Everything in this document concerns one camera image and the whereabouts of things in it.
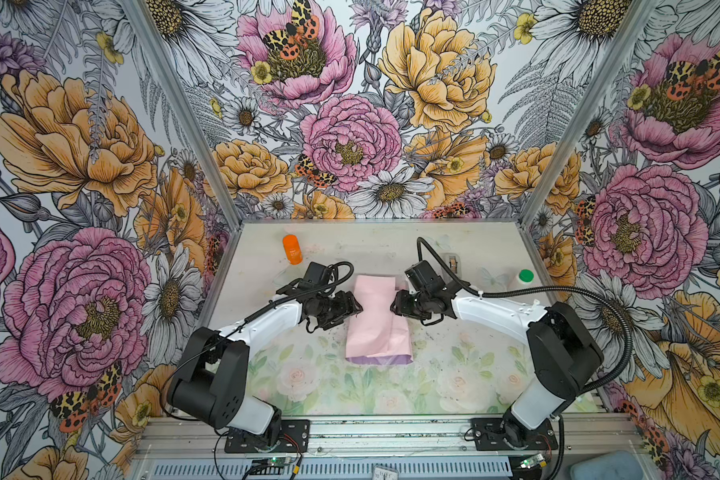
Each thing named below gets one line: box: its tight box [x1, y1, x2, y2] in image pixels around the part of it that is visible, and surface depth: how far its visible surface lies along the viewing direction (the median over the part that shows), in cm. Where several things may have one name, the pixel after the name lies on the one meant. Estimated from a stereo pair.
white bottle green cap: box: [516, 268, 535, 285], surface depth 96 cm
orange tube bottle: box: [283, 234, 303, 265], surface depth 107 cm
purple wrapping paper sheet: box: [345, 275, 413, 365], surface depth 87 cm
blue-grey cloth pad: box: [570, 450, 648, 480], surface depth 70 cm
